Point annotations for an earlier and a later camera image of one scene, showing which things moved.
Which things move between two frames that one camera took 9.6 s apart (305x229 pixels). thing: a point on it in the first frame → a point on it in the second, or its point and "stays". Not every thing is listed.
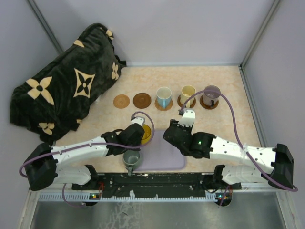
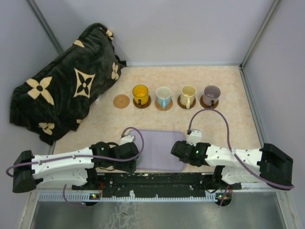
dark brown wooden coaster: (142, 100) stays
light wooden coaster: (121, 101) stays
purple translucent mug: (210, 98) stays
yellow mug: (147, 134) → (140, 93)
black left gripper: (139, 141) → (130, 166)
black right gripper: (175, 122) → (187, 143)
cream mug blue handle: (164, 95) stays
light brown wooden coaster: (207, 106) stays
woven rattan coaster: (161, 108) stays
